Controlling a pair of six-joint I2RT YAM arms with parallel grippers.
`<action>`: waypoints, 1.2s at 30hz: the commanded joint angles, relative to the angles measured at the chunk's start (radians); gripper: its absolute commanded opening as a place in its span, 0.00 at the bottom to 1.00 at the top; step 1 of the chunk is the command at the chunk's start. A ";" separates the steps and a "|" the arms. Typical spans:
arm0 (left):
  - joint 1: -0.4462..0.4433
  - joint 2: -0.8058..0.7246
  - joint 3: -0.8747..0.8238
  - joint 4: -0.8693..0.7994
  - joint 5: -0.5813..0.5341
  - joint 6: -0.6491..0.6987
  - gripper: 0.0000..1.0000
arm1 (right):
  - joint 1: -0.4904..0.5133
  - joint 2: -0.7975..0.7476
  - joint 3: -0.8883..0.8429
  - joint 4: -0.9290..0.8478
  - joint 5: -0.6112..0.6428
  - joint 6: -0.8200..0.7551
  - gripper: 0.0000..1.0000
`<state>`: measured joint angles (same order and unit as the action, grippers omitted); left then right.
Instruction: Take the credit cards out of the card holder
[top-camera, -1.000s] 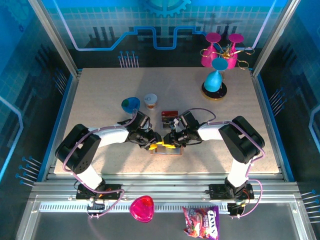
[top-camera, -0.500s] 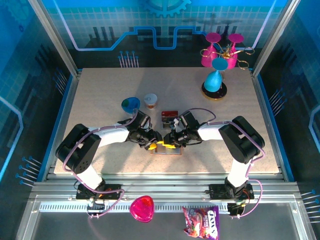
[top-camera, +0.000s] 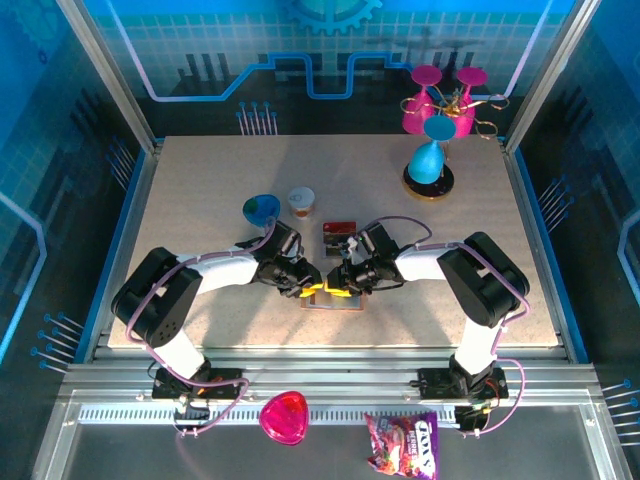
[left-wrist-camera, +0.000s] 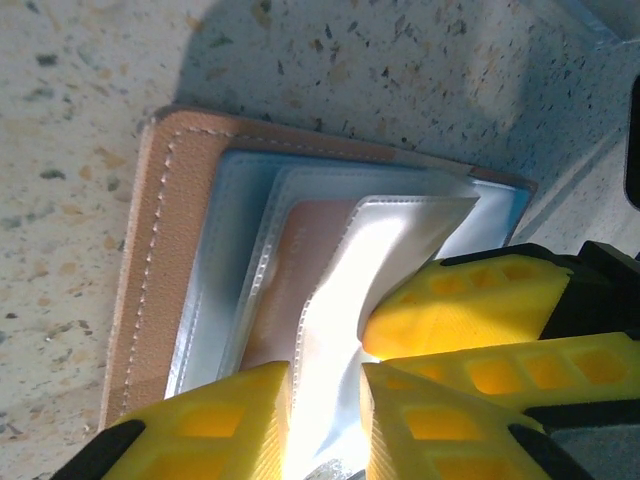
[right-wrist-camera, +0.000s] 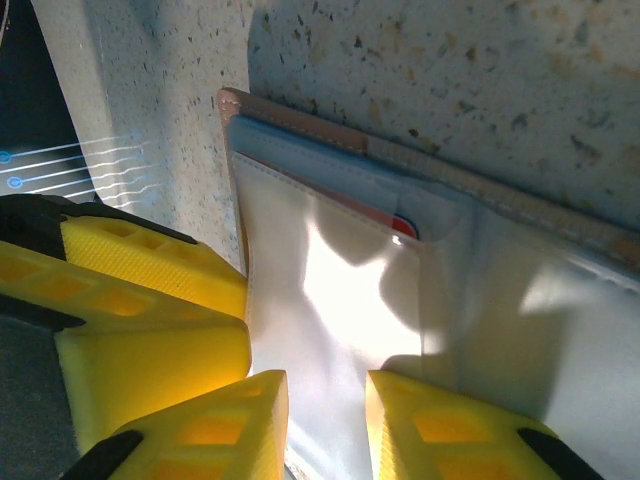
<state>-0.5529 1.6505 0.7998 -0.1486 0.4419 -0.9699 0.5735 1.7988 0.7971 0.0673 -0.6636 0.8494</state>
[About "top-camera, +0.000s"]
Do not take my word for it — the blue wine glass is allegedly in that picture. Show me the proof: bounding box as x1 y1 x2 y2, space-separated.
407 115 457 185

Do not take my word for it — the dark credit card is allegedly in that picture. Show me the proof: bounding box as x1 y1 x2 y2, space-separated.
324 234 351 259

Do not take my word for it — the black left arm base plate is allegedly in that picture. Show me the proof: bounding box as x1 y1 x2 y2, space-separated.
151 367 246 401

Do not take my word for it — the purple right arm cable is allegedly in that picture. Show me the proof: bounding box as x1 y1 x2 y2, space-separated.
367 215 531 440

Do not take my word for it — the small white orange can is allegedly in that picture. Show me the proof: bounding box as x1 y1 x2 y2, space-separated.
288 186 316 220

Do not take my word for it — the purple snack bag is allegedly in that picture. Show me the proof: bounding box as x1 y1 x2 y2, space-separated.
363 410 439 480

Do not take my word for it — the white slotted cable duct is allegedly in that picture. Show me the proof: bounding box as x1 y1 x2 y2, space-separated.
78 403 459 427

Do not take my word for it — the pink wine glass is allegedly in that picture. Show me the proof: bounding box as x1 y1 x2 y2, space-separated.
402 64 445 135
449 67 489 139

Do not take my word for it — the aluminium frame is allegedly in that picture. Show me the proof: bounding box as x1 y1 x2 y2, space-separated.
29 0 626 480

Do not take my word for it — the gold wire glass rack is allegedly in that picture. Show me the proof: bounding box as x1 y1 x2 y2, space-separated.
399 84 511 201

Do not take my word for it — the pink heart-shaped bowl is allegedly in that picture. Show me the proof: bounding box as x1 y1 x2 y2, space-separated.
258 390 310 446

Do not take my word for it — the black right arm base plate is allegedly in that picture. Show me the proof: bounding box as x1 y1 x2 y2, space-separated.
417 367 510 401

